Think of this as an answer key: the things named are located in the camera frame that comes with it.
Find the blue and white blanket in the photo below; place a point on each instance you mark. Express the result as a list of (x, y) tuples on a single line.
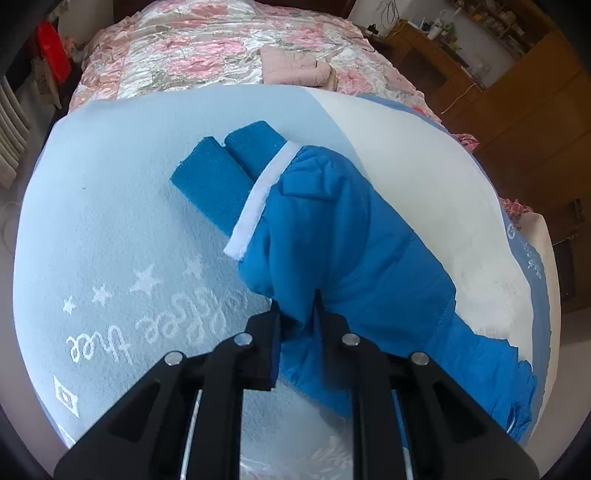
[(115, 207)]

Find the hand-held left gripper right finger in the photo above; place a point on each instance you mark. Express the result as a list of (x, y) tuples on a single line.
[(333, 333)]

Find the blue padded jacket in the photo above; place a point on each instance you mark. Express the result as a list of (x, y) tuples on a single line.
[(346, 230)]

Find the red bag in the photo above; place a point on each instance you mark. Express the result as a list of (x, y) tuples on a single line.
[(53, 50)]

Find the white cup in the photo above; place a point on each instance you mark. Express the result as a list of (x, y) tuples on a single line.
[(434, 30)]

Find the cluttered wooden shelf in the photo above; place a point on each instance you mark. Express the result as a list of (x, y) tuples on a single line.
[(503, 18)]

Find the wooden wardrobe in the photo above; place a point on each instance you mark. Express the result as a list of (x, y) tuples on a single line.
[(531, 115)]

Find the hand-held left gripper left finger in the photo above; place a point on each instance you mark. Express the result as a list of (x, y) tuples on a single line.
[(274, 355)]

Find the folded pink garment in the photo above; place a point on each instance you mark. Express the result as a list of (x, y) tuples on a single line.
[(291, 67)]

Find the wooden desk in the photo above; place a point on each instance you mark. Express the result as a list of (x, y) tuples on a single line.
[(425, 69)]

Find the dark wooden furniture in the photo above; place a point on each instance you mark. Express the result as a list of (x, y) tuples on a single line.
[(570, 258)]

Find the beige mattress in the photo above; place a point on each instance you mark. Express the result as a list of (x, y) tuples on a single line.
[(547, 277)]

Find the pink floral quilt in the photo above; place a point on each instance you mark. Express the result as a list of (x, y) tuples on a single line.
[(184, 46)]

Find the white radiator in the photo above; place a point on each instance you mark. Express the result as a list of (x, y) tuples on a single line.
[(11, 134)]

